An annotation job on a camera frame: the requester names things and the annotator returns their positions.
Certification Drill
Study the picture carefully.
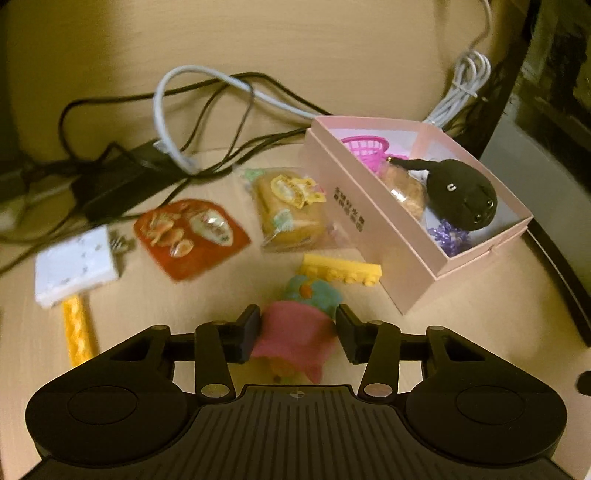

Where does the black power adapter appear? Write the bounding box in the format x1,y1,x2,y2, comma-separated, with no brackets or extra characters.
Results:
71,143,185,222

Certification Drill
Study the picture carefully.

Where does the purple ribbon decoration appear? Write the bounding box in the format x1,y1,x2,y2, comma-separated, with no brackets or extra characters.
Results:
427,219,472,257

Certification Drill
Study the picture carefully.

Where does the white looped cable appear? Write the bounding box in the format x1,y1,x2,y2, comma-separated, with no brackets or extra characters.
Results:
152,67,331,174

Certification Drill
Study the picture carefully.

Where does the pink plastic basket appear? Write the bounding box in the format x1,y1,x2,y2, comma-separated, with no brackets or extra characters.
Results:
341,135,407,172

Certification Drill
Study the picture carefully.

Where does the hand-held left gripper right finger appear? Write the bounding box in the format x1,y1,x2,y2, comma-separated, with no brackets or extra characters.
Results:
335,305,497,400

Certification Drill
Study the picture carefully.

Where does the black computer case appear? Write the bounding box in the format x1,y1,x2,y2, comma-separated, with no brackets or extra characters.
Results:
480,0,591,333

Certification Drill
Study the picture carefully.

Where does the yellow toy block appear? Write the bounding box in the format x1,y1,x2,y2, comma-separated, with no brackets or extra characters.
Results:
300,253,384,287

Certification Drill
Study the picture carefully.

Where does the cake with yellow label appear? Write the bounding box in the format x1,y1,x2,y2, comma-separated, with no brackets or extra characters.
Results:
235,166,342,254

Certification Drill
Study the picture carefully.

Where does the wrapped round bread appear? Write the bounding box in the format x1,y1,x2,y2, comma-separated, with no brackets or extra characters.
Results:
379,164,428,221

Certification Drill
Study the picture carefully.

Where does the black cable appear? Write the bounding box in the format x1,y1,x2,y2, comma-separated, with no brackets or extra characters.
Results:
58,71,257,176

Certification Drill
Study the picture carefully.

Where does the pink and blue plush toy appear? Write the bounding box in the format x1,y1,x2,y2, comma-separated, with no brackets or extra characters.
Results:
249,274,345,386

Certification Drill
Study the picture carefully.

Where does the black plush toy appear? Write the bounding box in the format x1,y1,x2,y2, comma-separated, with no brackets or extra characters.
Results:
387,156,498,228

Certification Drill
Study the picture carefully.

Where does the pink cardboard box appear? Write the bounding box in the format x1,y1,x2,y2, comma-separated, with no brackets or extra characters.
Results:
301,115,535,315

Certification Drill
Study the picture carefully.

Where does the red snack packet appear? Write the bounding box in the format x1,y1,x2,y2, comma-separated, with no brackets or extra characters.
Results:
134,198,252,282

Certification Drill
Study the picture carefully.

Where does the white toy hammer yellow handle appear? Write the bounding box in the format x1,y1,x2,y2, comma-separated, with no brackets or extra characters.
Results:
34,226,123,367

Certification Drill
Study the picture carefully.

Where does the small metal clasp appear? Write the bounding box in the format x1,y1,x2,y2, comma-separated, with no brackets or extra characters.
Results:
110,231,136,254

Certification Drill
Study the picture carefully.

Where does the bundled white cable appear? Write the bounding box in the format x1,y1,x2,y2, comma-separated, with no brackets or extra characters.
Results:
422,0,497,127

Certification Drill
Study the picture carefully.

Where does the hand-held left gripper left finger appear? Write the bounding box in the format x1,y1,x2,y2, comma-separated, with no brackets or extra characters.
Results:
98,305,263,398

